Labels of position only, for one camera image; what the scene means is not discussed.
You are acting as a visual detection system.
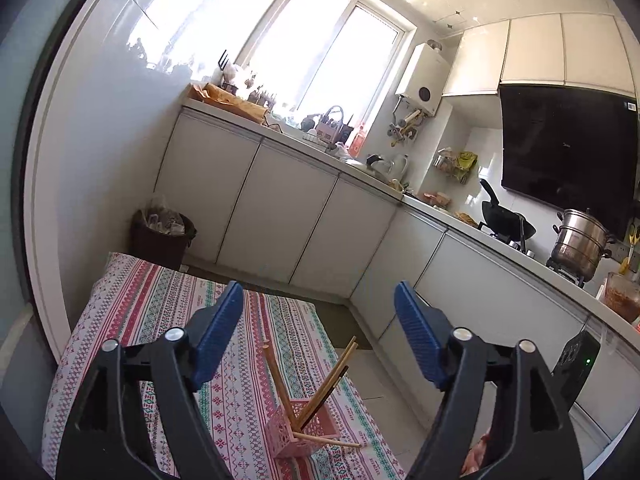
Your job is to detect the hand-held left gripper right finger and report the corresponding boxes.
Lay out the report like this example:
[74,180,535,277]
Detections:
[393,280,584,480]

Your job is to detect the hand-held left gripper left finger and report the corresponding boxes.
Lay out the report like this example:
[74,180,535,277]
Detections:
[55,281,246,480]

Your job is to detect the dark chopstick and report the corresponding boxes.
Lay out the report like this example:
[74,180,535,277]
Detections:
[299,366,350,431]

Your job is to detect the pink plastic basket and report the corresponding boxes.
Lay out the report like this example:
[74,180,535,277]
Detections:
[265,399,343,460]

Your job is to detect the person's right forearm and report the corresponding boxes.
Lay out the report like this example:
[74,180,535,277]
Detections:
[461,432,494,477]

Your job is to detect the patterned striped tablecloth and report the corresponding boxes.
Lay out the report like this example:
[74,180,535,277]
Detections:
[40,251,408,480]

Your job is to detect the brown floor mat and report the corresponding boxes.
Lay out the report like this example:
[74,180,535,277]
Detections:
[185,265,373,351]

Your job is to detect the glass bowl with food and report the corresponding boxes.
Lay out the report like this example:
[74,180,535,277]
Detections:
[602,272,640,325]

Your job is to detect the dark trash bin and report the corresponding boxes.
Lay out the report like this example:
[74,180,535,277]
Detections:
[131,199,198,272]

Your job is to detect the steel steamer pot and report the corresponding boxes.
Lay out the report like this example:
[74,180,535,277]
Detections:
[546,208,617,283]

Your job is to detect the white kitchen base cabinets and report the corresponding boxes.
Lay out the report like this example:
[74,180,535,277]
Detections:
[150,105,640,471]

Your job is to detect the black wok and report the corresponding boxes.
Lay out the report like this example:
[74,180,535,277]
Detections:
[479,178,537,253]

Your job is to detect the red bottle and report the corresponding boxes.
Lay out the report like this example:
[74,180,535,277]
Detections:
[348,125,367,158]

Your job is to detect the black range hood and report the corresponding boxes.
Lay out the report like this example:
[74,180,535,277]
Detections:
[498,84,640,241]

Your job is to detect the utensil holder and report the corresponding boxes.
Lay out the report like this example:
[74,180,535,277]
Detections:
[316,105,354,147]

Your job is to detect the brown paper package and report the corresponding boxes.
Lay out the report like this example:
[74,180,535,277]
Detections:
[187,82,273,123]

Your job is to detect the white water heater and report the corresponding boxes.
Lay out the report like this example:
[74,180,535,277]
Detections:
[394,40,451,117]

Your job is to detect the kitchen window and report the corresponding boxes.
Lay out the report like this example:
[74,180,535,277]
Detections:
[235,0,418,133]

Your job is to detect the wall rack with packets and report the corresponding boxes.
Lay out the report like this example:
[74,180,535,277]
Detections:
[433,148,480,185]

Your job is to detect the white wall cabinets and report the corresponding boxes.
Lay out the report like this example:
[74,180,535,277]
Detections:
[442,12,638,98]

